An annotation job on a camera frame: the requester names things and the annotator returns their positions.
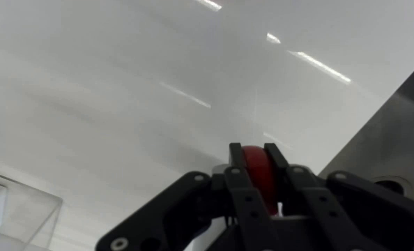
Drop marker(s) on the stainless steel sink basin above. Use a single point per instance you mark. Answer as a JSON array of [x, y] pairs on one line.
[[391, 134]]

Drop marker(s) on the clear acrylic napkin holder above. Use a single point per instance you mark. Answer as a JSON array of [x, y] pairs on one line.
[[33, 210]]

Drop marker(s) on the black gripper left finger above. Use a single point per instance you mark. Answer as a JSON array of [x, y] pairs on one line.
[[178, 210]]

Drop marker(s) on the white mug with red interior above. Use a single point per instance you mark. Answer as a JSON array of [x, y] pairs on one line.
[[260, 175]]

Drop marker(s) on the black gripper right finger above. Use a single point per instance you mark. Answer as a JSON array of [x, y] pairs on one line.
[[354, 210]]

